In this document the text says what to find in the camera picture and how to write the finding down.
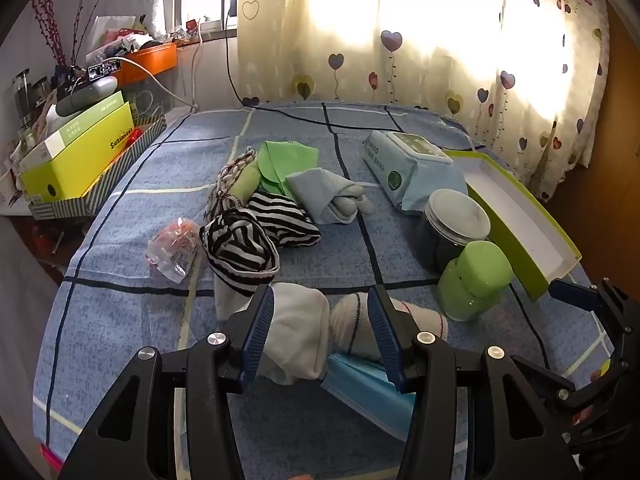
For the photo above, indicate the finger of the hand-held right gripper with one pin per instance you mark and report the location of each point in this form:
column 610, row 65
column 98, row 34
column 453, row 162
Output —
column 575, row 295
column 600, row 405

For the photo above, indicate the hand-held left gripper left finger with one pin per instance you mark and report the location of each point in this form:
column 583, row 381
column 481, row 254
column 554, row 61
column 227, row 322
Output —
column 260, row 330

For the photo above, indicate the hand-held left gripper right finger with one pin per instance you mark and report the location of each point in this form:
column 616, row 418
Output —
column 387, row 335

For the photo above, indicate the white cloth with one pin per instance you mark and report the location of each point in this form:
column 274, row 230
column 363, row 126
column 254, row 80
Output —
column 295, row 330

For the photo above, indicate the white sock with dark stripes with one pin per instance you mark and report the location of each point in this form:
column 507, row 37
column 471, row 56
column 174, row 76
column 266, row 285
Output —
column 345, row 327

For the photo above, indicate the blue face mask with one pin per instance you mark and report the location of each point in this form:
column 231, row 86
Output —
column 360, row 390

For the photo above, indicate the clear packet of orange earplugs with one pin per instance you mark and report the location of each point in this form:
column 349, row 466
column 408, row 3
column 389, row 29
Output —
column 172, row 250

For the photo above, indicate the grey blue socks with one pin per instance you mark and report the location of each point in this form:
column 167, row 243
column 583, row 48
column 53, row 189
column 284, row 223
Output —
column 320, row 195

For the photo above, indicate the green towel with braided trim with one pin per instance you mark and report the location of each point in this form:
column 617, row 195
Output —
column 242, row 180

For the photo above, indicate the green cloth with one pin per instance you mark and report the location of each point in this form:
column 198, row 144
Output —
column 285, row 165

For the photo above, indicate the green plastic bottle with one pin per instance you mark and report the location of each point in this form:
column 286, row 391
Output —
column 472, row 280

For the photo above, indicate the blue plaid bed sheet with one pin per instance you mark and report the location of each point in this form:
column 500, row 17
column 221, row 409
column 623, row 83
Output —
column 150, row 320

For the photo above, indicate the clear jar with dark contents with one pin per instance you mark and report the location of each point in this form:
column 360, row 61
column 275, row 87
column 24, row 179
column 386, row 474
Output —
column 450, row 230

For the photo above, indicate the wooden wardrobe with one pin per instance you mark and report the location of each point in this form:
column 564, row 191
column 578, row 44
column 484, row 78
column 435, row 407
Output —
column 610, row 135

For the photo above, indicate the wet wipes pack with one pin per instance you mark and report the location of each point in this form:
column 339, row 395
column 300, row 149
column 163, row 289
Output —
column 410, row 170

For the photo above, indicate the green striped cardboard tray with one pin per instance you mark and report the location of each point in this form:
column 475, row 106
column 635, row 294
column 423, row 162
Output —
column 120, row 165

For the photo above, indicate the yellow green cardboard box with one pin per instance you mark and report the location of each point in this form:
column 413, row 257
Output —
column 75, row 160

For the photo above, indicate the white and green flat box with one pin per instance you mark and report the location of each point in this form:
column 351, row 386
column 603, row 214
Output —
column 75, row 127

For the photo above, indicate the orange storage bin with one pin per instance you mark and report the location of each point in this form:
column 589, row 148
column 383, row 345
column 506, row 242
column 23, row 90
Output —
column 150, row 62

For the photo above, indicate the grey oval case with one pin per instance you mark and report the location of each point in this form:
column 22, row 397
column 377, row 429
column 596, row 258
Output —
column 85, row 95

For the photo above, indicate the heart print curtain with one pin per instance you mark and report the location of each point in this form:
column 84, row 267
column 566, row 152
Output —
column 425, row 35

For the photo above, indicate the black and white power strip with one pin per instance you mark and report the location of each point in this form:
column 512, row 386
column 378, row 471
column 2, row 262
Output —
column 102, row 70

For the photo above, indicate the glass jar with dark lid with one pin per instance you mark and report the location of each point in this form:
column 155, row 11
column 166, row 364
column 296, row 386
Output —
column 22, row 97

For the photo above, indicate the red decorative branches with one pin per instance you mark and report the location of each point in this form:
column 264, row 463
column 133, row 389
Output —
column 50, row 25

